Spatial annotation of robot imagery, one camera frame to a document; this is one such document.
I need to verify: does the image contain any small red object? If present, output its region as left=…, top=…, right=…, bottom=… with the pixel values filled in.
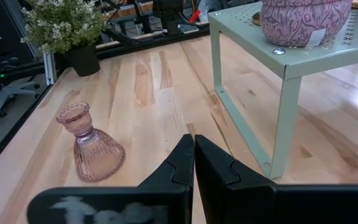
left=188, top=9, right=202, bottom=24

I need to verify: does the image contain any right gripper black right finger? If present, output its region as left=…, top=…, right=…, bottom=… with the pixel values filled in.
left=194, top=134, right=358, bottom=224

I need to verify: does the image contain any potted green white-flowered plant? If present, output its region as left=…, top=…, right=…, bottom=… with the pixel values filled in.
left=20, top=0, right=110, bottom=77

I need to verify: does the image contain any purple patterned candle tin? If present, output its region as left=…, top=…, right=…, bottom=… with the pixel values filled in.
left=259, top=0, right=354, bottom=49

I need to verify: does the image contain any silver aluminium profile post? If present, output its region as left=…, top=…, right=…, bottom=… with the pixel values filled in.
left=42, top=51, right=58, bottom=86

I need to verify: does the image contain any short gold candlestick holder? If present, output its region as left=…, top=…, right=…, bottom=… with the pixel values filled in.
left=252, top=11, right=263, bottom=26

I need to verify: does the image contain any green perforated box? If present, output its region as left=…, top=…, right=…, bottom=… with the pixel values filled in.
left=208, top=0, right=358, bottom=180

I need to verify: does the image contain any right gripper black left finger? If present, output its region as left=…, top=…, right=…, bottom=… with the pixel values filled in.
left=25, top=133, right=196, bottom=224

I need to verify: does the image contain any pink ribbed glass candle holder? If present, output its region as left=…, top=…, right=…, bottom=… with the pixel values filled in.
left=55, top=101, right=126, bottom=183

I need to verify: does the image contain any grey office chair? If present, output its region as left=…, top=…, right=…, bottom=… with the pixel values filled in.
left=0, top=35, right=42, bottom=118

